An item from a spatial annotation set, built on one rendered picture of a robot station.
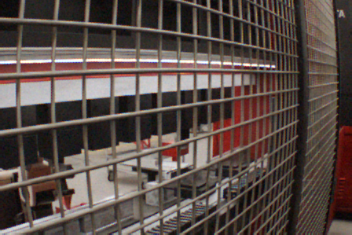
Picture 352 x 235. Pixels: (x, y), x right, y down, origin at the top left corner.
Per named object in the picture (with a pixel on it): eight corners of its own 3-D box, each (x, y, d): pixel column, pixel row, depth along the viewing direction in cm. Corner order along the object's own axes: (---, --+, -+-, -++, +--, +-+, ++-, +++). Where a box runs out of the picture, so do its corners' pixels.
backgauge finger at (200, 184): (155, 184, 165) (155, 172, 165) (216, 192, 153) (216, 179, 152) (138, 190, 155) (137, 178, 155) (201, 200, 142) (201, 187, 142)
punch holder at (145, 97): (133, 136, 166) (133, 92, 164) (152, 137, 161) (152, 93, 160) (109, 141, 153) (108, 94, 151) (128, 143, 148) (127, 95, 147)
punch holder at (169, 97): (160, 130, 183) (160, 89, 182) (178, 131, 179) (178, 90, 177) (141, 134, 170) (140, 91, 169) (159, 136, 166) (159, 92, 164)
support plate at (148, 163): (141, 159, 212) (141, 156, 212) (188, 164, 199) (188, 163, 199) (119, 164, 197) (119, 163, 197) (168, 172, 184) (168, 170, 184)
